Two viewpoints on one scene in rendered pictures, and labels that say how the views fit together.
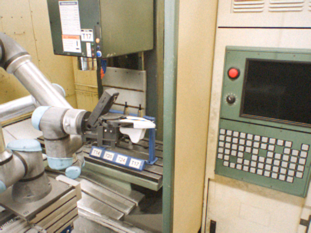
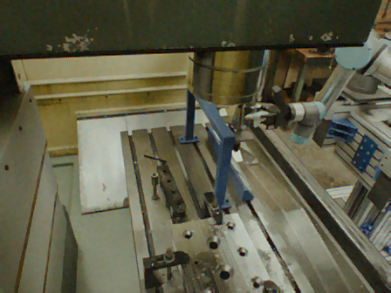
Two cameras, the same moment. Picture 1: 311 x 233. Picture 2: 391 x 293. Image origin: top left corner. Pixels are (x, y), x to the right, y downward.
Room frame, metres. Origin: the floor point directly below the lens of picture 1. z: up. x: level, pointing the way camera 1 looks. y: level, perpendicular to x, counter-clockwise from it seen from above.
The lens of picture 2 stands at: (2.52, 0.87, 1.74)
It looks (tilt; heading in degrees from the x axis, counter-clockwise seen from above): 36 degrees down; 223
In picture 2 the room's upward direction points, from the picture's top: 4 degrees clockwise
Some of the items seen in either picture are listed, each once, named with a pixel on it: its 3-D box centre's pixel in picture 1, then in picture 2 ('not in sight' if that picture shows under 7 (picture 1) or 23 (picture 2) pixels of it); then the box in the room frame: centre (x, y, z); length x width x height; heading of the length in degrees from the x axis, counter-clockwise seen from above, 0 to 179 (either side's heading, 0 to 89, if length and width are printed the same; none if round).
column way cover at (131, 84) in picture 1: (123, 96); (34, 225); (2.46, 0.30, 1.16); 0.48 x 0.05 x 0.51; 61
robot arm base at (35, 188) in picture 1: (30, 181); (364, 78); (0.95, 0.51, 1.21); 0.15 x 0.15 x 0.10
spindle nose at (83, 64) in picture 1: (87, 60); (227, 60); (2.07, 0.52, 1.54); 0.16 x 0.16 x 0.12
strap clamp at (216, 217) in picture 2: not in sight; (212, 212); (1.98, 0.46, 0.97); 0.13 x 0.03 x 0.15; 61
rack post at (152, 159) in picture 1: (151, 142); (189, 114); (1.67, 0.03, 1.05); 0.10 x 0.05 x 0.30; 151
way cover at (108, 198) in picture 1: (80, 189); (271, 221); (1.62, 0.54, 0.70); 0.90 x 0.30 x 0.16; 61
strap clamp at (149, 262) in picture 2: not in sight; (166, 265); (2.22, 0.51, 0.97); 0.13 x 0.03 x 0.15; 151
